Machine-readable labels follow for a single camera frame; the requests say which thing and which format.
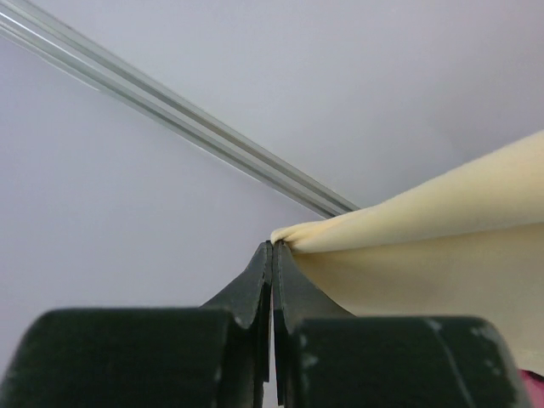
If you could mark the left aluminium frame post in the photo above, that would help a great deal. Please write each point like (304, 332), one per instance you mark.
(33, 28)

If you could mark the cream yellow t shirt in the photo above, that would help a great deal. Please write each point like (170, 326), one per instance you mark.
(469, 242)

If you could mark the black and pink box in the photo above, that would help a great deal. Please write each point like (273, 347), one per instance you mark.
(534, 384)

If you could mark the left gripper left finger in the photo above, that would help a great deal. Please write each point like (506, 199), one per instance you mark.
(214, 355)

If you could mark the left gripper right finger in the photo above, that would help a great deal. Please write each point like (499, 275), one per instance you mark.
(327, 357)

